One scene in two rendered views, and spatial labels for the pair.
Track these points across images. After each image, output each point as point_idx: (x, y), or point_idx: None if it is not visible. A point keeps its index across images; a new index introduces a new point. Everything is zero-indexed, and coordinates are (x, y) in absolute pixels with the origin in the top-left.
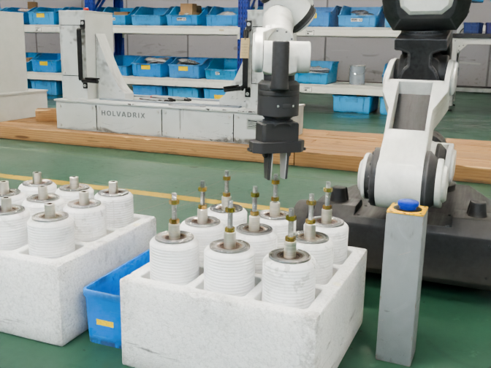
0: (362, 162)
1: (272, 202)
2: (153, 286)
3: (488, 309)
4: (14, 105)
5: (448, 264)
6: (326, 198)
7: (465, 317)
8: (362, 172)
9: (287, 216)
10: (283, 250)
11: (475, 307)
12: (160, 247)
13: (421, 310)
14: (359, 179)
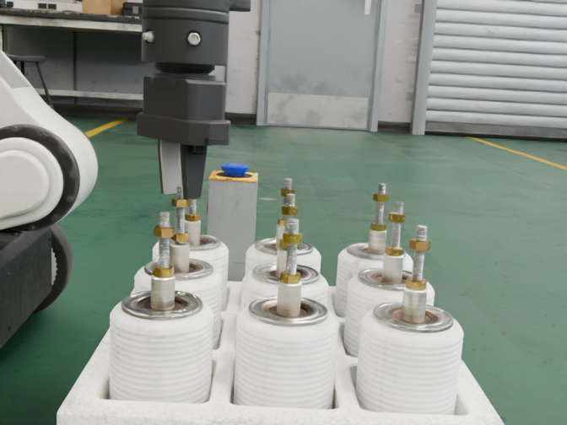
0: (31, 155)
1: (184, 244)
2: (483, 392)
3: (53, 322)
4: None
5: (35, 287)
6: (196, 201)
7: (83, 335)
8: (59, 170)
9: (387, 195)
10: (381, 245)
11: (45, 329)
12: (461, 327)
13: (72, 357)
14: (48, 185)
